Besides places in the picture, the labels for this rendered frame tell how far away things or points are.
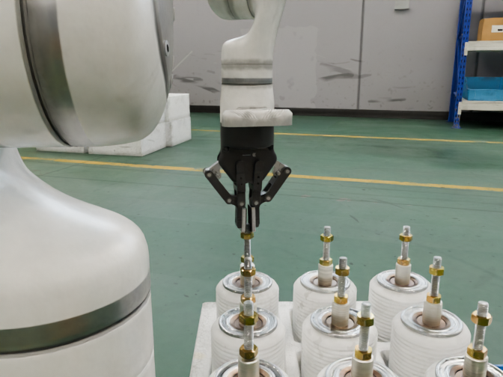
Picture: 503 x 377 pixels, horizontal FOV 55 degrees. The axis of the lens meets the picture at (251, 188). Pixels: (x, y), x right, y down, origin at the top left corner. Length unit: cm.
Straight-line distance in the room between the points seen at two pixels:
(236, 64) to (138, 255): 46
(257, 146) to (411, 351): 32
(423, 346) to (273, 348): 18
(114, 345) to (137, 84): 10
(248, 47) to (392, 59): 505
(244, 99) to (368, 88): 506
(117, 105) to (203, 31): 598
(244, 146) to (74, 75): 49
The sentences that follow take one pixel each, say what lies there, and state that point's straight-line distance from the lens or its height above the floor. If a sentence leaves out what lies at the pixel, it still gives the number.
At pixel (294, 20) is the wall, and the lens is 581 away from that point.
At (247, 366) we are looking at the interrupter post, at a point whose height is 28.
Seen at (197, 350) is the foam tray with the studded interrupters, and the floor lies 18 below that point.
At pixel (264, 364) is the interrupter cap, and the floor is 25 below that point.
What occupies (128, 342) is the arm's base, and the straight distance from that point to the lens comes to 21.
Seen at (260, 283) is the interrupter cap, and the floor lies 25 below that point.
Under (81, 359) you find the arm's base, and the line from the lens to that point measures 20.
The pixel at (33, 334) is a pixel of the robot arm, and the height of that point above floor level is 48.
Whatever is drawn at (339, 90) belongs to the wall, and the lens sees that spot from 571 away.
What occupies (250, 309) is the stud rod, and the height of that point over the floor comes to 34.
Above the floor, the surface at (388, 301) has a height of 24.
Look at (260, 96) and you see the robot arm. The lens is 64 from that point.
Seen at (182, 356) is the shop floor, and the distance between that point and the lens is 104.
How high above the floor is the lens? 57
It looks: 14 degrees down
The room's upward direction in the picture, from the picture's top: straight up
